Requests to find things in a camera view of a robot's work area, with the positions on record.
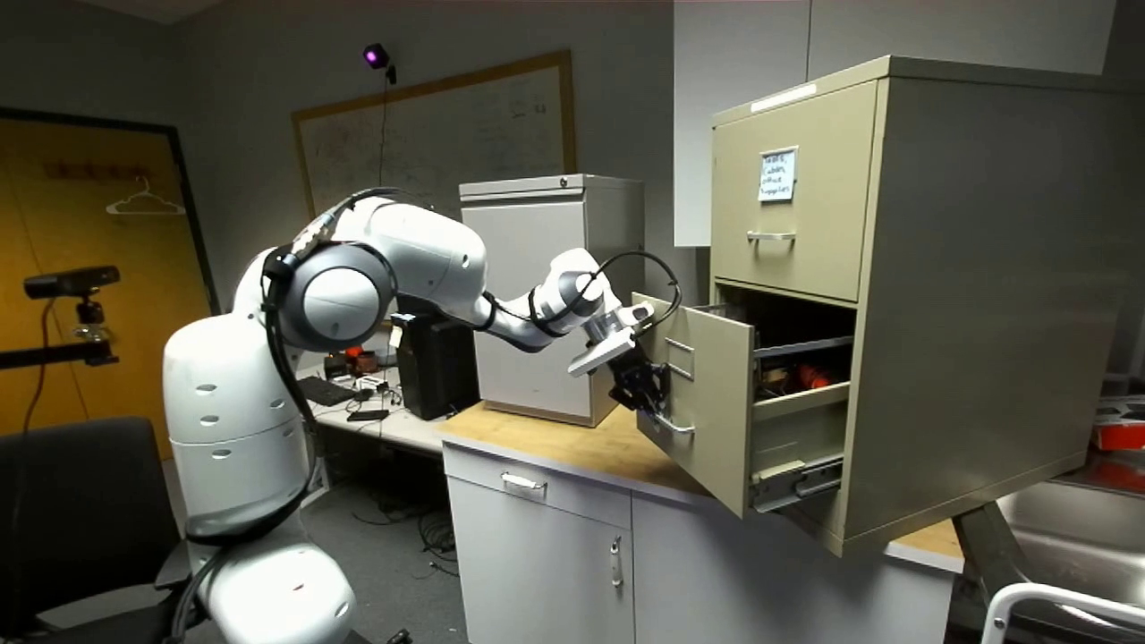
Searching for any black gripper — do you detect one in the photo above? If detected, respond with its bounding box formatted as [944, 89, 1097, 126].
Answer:
[606, 341, 681, 419]

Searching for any beige drawer with label holder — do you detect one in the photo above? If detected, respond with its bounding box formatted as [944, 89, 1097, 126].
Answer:
[632, 288, 863, 520]

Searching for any grey counter drawer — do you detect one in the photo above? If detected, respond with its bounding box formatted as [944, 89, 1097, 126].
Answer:
[442, 442, 638, 532]

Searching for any grey counter base cabinet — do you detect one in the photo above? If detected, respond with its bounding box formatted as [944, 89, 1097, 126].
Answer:
[441, 404, 965, 644]

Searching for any grey counter cabinet door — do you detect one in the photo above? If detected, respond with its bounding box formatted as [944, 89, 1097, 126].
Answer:
[442, 474, 639, 644]

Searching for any grey metal file cabinet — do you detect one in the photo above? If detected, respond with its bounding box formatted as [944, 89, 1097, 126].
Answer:
[459, 171, 655, 429]

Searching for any beige drawer with paper label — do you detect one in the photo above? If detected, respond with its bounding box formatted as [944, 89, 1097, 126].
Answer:
[708, 76, 886, 306]

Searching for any beige metal file cabinet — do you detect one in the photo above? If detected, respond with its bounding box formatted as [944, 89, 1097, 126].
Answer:
[708, 51, 1131, 564]

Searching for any black computer box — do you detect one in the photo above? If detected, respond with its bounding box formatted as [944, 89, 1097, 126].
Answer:
[393, 312, 484, 423]

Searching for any white paper label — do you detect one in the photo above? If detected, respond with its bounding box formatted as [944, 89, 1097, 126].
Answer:
[754, 142, 801, 206]

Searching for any white desk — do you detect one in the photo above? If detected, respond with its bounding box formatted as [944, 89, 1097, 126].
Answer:
[289, 347, 459, 522]

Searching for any small red desk object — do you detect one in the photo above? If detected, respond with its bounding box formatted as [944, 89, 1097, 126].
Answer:
[325, 341, 386, 376]

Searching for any wood framed whiteboard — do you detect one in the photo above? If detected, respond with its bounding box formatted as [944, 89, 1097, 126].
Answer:
[289, 46, 584, 242]

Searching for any black keyboard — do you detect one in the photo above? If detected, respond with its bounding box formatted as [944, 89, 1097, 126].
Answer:
[297, 371, 362, 406]

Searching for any stainless steel sink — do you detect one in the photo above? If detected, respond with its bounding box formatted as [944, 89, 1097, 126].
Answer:
[995, 465, 1145, 616]

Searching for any red container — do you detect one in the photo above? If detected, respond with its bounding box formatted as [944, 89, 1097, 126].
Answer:
[1092, 406, 1145, 495]

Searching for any black padded chair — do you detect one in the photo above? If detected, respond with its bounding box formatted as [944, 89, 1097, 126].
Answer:
[0, 415, 195, 644]

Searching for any yellow door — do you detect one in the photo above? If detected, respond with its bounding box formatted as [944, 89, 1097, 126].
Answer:
[0, 102, 223, 448]

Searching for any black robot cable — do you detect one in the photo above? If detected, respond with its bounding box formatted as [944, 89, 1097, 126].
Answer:
[259, 186, 401, 404]

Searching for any white metal tube frame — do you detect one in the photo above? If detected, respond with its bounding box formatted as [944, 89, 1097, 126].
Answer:
[981, 580, 1145, 644]

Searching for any purple lit wall camera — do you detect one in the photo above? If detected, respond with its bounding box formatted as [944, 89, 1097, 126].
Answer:
[359, 39, 404, 89]

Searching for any wire coat hanger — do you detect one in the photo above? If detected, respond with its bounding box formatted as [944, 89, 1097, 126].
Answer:
[101, 174, 194, 221]

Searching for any black camera on stand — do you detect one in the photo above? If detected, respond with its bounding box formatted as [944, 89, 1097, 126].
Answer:
[0, 262, 125, 376]

